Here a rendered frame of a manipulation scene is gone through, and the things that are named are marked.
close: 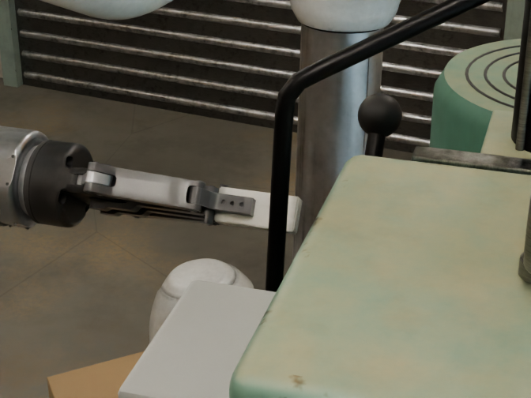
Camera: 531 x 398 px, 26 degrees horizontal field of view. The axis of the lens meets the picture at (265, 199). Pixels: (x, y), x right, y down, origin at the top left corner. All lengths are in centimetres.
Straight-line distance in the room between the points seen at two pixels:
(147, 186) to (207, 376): 45
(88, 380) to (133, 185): 98
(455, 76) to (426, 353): 35
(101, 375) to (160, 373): 139
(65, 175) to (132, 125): 350
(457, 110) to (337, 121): 66
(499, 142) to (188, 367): 23
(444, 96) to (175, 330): 29
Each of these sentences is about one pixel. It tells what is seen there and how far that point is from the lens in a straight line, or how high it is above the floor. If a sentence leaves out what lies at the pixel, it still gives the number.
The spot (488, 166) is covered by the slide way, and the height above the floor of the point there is 152.
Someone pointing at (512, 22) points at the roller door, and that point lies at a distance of 395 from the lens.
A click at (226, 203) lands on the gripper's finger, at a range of 96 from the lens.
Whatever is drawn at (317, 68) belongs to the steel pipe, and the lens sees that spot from 60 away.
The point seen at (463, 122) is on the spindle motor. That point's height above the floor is 149.
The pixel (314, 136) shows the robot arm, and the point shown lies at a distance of 141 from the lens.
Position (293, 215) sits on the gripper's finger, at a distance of 95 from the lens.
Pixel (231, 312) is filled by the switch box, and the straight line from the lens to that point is 56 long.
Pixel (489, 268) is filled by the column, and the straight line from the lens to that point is 53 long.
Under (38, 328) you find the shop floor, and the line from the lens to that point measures 328.
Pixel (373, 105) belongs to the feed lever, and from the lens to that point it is 90.
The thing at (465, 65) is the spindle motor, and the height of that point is 150.
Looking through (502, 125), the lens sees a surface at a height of 152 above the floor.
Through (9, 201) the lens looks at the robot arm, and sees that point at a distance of 101.
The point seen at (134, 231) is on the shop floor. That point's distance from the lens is 372.
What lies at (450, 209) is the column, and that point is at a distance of 57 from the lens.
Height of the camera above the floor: 178
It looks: 27 degrees down
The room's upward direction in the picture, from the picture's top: straight up
